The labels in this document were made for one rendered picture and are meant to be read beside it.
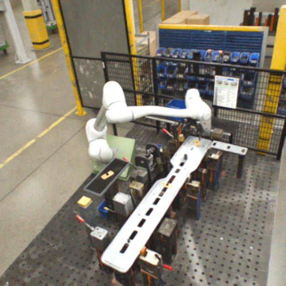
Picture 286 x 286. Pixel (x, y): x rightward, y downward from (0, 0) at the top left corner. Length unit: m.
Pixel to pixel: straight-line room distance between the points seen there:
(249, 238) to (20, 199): 2.70
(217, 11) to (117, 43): 4.85
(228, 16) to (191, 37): 4.56
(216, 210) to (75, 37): 3.38
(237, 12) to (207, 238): 7.15
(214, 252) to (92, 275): 0.83
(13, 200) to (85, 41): 2.46
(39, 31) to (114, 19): 5.51
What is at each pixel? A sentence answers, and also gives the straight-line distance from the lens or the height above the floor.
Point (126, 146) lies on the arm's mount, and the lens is 2.66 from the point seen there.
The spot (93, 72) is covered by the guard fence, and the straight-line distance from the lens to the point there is 4.77.
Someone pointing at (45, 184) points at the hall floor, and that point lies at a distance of 3.97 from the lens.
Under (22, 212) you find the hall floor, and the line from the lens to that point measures 3.72.
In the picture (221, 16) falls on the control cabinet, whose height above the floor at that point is 0.65.
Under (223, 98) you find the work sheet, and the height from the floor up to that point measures 1.24.
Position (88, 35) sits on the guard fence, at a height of 1.39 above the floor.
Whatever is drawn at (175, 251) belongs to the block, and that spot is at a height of 0.77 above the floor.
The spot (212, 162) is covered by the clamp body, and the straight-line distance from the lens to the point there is 2.34.
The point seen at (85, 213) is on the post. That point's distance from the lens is 1.92.
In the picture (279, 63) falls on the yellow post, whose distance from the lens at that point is 2.57.
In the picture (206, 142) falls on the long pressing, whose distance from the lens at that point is 2.55.
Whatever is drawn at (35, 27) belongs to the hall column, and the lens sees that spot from 9.52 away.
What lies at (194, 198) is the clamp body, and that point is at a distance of 2.16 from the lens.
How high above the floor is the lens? 2.47
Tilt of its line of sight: 34 degrees down
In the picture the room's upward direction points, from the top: 6 degrees counter-clockwise
